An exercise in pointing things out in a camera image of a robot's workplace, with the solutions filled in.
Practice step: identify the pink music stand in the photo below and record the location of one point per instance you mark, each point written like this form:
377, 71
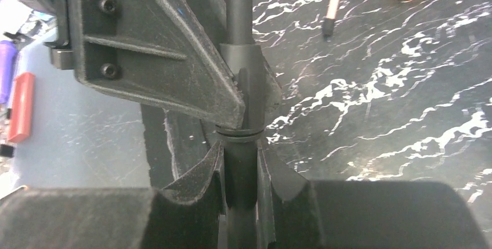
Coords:
330, 18

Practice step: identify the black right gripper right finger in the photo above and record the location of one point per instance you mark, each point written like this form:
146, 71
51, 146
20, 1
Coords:
295, 212

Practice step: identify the purple cylinder object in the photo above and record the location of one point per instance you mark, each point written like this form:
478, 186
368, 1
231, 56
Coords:
8, 57

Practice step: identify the black microphone stand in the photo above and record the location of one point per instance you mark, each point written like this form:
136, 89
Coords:
245, 58

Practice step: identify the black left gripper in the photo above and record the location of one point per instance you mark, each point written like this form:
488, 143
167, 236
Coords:
128, 49

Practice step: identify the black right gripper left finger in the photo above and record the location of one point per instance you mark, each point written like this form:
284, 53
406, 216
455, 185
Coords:
185, 214

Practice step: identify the red rectangular block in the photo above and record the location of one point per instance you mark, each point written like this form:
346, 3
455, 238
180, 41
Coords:
22, 106

